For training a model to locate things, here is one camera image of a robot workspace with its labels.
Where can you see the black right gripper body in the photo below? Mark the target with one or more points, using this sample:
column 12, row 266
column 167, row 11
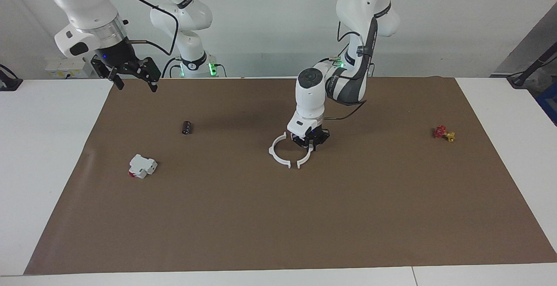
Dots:
column 126, row 66

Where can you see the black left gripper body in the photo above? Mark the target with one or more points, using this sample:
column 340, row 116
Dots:
column 320, row 137

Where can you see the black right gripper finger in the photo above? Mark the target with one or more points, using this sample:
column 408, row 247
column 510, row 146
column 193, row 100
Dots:
column 117, row 81
column 152, row 83

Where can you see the white half pipe clamp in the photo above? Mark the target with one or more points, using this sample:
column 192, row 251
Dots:
column 274, row 156
column 307, row 158

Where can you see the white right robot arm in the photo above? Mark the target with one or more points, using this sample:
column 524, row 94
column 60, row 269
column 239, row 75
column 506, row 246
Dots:
column 82, row 3

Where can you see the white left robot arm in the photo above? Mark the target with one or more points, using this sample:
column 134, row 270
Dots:
column 310, row 99

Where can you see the black cylindrical capacitor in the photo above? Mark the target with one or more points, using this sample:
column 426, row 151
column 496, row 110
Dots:
column 187, row 128

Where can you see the brown paper table mat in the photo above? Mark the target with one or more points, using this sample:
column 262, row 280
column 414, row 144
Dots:
column 278, row 216

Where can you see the white circuit breaker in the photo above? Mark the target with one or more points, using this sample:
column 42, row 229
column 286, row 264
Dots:
column 142, row 166

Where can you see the black stand foot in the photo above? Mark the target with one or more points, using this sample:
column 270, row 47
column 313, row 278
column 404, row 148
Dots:
column 8, row 83

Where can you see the red handwheel yellow valve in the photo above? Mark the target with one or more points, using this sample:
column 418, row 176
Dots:
column 440, row 132

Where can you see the black tripod stand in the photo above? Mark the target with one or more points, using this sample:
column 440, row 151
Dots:
column 528, row 72

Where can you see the blue box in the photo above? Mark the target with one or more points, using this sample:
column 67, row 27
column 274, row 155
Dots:
column 549, row 103

